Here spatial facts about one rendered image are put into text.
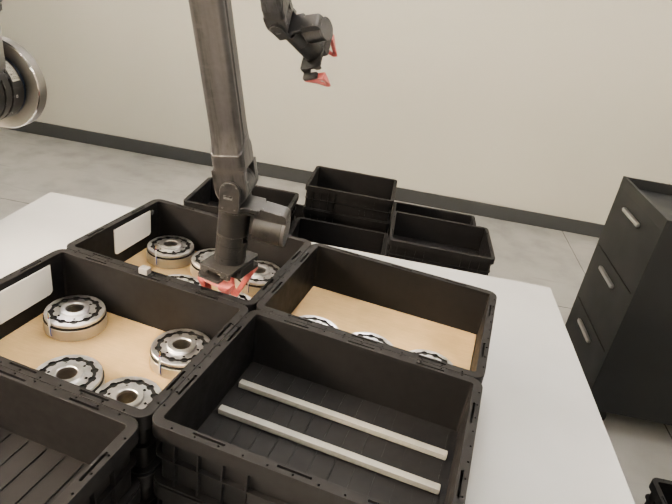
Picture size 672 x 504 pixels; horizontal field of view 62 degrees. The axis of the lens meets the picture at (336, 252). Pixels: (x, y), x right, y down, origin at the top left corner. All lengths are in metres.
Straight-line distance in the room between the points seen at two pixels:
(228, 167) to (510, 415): 0.75
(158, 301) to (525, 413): 0.77
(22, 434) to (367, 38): 3.39
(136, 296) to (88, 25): 3.60
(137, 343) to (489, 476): 0.67
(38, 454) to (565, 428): 0.95
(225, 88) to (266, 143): 3.29
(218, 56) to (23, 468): 0.63
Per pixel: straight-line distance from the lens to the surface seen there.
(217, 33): 0.88
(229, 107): 0.91
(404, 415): 0.97
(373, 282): 1.20
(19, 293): 1.11
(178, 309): 1.04
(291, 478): 0.71
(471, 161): 4.07
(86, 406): 0.80
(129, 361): 1.02
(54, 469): 0.88
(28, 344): 1.09
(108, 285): 1.11
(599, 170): 4.25
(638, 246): 2.19
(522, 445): 1.19
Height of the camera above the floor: 1.47
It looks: 27 degrees down
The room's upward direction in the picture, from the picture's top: 9 degrees clockwise
